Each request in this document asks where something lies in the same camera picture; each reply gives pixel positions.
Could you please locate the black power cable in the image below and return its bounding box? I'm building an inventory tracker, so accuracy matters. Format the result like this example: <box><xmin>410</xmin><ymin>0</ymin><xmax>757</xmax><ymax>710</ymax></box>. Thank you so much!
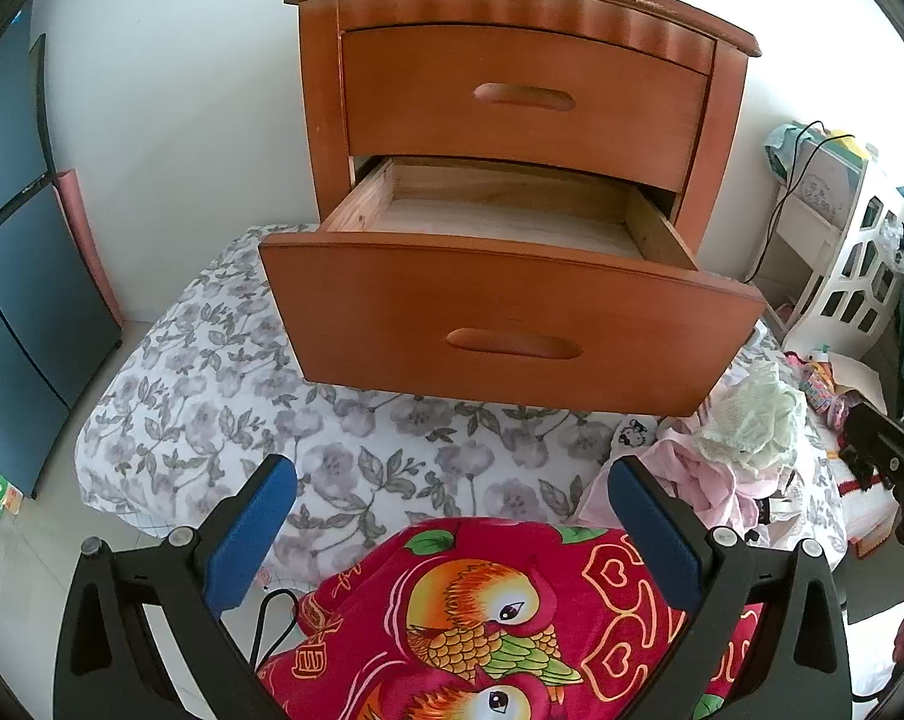
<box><xmin>744</xmin><ymin>120</ymin><xmax>850</xmax><ymax>282</ymax></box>

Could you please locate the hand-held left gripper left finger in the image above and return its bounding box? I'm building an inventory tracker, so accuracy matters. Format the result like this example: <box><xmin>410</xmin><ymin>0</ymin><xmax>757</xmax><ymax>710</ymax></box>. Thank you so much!
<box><xmin>50</xmin><ymin>454</ymin><xmax>299</xmax><ymax>720</ymax></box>

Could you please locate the white perforated shelf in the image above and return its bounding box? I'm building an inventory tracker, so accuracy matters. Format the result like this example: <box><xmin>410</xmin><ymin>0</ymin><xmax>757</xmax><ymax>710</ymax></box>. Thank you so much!
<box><xmin>785</xmin><ymin>180</ymin><xmax>904</xmax><ymax>361</ymax></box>

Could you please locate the wooden nightstand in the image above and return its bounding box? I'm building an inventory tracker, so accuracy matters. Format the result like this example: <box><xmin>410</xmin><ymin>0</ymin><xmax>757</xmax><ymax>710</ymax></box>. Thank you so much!
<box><xmin>285</xmin><ymin>0</ymin><xmax>764</xmax><ymax>293</ymax></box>

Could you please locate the white knitted cloth red stripe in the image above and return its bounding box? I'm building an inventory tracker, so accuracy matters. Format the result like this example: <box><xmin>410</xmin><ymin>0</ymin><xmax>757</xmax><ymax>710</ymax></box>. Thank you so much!
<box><xmin>834</xmin><ymin>454</ymin><xmax>903</xmax><ymax>560</ymax></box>

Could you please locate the printed cardboard box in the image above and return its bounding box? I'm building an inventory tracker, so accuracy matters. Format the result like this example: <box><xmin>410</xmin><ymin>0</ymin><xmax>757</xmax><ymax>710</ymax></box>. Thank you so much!
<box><xmin>792</xmin><ymin>142</ymin><xmax>865</xmax><ymax>222</ymax></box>

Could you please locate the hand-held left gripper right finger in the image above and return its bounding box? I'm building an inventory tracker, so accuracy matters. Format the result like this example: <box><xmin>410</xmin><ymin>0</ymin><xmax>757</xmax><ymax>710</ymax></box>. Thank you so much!
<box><xmin>608</xmin><ymin>454</ymin><xmax>854</xmax><ymax>720</ymax></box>

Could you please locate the grey floral bed sheet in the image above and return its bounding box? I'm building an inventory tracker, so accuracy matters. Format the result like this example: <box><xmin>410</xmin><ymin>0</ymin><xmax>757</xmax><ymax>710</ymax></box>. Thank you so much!
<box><xmin>73</xmin><ymin>223</ymin><xmax>850</xmax><ymax>593</ymax></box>

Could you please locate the pile of colourful packets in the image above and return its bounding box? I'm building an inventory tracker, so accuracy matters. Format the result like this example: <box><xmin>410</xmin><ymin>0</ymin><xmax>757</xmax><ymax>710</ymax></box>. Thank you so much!
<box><xmin>782</xmin><ymin>349</ymin><xmax>888</xmax><ymax>428</ymax></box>

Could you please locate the pale green lace underwear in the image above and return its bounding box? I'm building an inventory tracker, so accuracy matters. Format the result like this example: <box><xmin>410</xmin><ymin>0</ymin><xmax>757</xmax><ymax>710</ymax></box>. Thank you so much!
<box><xmin>693</xmin><ymin>360</ymin><xmax>807</xmax><ymax>477</ymax></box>

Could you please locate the white cartoon print underwear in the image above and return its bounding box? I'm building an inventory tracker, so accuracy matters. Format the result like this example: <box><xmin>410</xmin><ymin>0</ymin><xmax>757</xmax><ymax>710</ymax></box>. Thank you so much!
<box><xmin>611</xmin><ymin>416</ymin><xmax>663</xmax><ymax>460</ymax></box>

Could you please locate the pink underwear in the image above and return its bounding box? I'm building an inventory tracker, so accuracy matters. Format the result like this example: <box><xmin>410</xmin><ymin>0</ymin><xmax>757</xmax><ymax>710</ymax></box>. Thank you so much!
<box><xmin>572</xmin><ymin>427</ymin><xmax>775</xmax><ymax>548</ymax></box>

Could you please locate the red floral blanket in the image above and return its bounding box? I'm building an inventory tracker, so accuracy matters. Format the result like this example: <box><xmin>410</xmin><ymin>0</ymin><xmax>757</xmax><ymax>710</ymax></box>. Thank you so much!
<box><xmin>257</xmin><ymin>517</ymin><xmax>768</xmax><ymax>720</ymax></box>

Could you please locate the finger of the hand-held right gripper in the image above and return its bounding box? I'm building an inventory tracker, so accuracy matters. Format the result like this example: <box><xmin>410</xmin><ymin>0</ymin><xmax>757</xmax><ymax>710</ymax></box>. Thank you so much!
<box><xmin>837</xmin><ymin>405</ymin><xmax>904</xmax><ymax>494</ymax></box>

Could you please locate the wooden drawer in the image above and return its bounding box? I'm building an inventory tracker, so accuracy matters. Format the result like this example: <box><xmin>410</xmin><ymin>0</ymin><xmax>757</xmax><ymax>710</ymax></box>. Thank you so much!
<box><xmin>258</xmin><ymin>156</ymin><xmax>768</xmax><ymax>419</ymax></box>
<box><xmin>339</xmin><ymin>24</ymin><xmax>715</xmax><ymax>194</ymax></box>

